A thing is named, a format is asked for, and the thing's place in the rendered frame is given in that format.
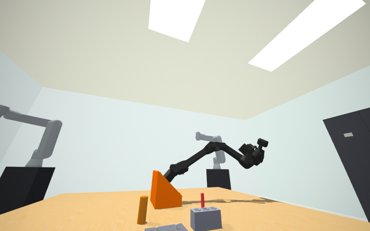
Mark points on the orange peg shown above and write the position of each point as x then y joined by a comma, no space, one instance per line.
142,209

